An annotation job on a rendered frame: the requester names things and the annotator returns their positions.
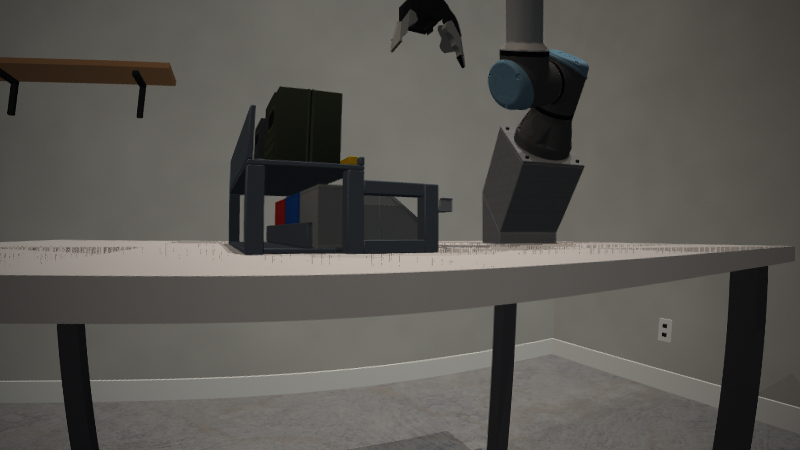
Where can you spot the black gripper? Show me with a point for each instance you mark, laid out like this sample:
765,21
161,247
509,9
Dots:
421,16

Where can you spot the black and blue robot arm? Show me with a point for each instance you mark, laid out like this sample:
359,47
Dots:
525,77

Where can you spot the red bin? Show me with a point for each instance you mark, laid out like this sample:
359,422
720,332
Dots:
280,212

